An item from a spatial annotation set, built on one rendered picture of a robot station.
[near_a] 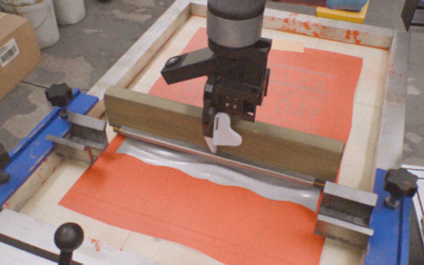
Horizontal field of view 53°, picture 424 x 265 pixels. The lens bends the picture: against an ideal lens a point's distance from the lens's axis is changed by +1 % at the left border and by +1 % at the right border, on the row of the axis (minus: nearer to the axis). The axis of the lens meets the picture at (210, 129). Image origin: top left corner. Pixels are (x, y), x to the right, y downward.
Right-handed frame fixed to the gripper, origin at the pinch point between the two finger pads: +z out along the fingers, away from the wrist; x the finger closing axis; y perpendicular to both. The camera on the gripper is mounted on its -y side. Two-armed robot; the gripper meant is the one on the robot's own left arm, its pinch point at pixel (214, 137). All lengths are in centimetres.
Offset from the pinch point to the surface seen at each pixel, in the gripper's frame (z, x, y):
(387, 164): 0.5, 5.1, 27.9
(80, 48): 103, 149, -145
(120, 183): 5.2, -11.1, -12.5
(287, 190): 3.8, -3.4, 14.0
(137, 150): 4.4, -3.9, -13.1
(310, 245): 4.5, -11.8, 19.4
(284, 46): 4.5, 40.6, 3.2
